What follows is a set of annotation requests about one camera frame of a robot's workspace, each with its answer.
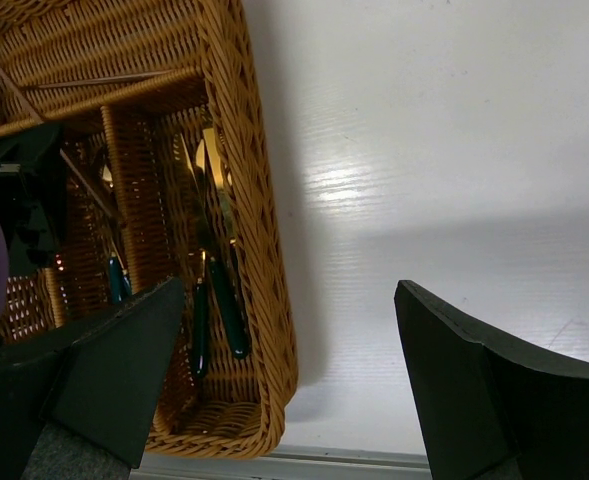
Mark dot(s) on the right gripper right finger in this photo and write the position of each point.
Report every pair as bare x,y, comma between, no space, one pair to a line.
491,405

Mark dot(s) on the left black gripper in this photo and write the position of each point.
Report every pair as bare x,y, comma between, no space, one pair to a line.
33,197

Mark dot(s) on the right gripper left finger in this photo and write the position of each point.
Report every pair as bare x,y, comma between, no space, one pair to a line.
79,401

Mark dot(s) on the gold spoon green handle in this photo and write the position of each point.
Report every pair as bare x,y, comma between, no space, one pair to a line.
120,285

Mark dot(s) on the brown wicker cutlery tray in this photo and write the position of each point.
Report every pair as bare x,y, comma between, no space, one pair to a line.
238,409

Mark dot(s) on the aluminium front rail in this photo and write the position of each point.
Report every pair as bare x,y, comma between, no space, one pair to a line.
289,462

